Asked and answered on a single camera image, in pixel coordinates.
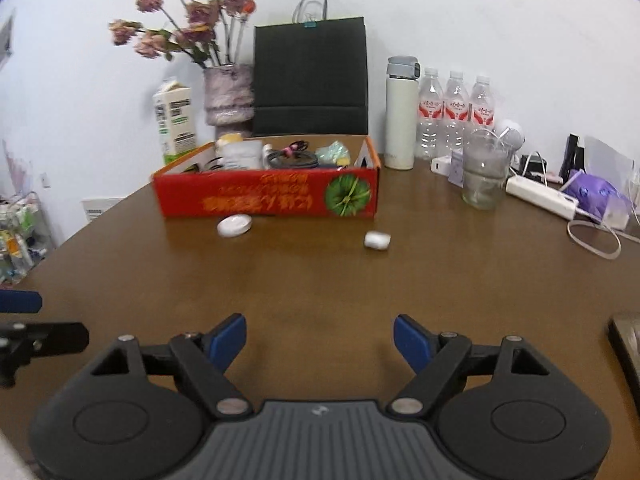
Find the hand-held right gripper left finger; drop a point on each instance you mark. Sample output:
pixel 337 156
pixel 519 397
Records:
pixel 230 335

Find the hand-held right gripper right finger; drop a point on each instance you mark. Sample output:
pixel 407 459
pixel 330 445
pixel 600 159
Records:
pixel 410 340

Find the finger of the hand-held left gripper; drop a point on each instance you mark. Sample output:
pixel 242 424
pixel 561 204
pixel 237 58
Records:
pixel 50 340
pixel 20 301

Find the red cardboard box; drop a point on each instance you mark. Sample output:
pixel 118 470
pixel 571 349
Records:
pixel 280 197

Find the yellow white plush toy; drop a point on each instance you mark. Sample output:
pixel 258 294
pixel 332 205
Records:
pixel 231 139

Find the wooden desktop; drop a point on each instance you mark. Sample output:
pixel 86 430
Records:
pixel 320 270

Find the storage rack with boxes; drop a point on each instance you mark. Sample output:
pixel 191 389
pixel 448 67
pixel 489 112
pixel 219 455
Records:
pixel 22 240

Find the white earbud case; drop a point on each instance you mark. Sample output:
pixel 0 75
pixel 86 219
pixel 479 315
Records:
pixel 376 240

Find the white round puck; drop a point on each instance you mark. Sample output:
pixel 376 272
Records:
pixel 234 225

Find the small white charger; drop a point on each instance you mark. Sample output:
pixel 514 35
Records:
pixel 441 166

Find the pale printed tin box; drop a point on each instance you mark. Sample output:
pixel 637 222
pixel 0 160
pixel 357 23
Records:
pixel 457 167

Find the white plastic container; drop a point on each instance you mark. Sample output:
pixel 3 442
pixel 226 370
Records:
pixel 242 155

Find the clear glass cup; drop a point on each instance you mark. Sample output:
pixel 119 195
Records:
pixel 485 175

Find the white printed carton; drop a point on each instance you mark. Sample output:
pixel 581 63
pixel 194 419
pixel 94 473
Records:
pixel 366 157

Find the white power strip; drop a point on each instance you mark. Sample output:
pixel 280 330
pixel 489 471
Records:
pixel 542 197

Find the iridescent green plastic bag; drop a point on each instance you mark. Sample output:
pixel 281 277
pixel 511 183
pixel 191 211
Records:
pixel 332 155

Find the dark grey device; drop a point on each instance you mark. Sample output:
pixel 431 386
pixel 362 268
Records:
pixel 627 345

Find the white thermos bottle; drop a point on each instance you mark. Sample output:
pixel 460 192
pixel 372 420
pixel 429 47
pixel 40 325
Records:
pixel 400 120

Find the green white milk carton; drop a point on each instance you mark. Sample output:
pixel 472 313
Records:
pixel 175 120

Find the clear water bottle red label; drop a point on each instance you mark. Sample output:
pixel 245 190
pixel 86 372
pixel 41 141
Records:
pixel 456 110
pixel 482 107
pixel 430 115

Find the small white round device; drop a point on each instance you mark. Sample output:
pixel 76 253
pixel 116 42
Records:
pixel 514 134

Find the purple tissue pack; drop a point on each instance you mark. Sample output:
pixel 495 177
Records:
pixel 597 195

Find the purple marbled vase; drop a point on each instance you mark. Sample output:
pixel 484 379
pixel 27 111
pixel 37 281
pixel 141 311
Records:
pixel 227 95

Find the white folded card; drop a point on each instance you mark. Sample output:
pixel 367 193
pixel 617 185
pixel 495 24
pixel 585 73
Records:
pixel 610 160

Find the wall outlet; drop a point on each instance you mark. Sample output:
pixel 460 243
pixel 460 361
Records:
pixel 45 180

